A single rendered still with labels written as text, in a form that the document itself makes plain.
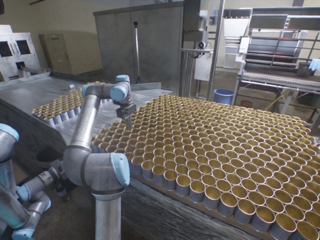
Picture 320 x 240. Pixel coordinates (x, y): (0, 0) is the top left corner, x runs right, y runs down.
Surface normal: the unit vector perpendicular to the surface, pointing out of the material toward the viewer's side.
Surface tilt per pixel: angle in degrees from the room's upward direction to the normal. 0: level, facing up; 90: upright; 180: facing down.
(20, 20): 90
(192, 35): 90
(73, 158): 19
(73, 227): 0
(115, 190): 58
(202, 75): 90
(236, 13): 90
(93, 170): 45
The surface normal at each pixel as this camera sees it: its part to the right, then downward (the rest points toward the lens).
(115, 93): 0.04, 0.48
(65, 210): 0.00, -0.87
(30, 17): 0.86, 0.26
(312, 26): -0.51, 0.43
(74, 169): -0.15, -0.28
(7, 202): 0.99, -0.01
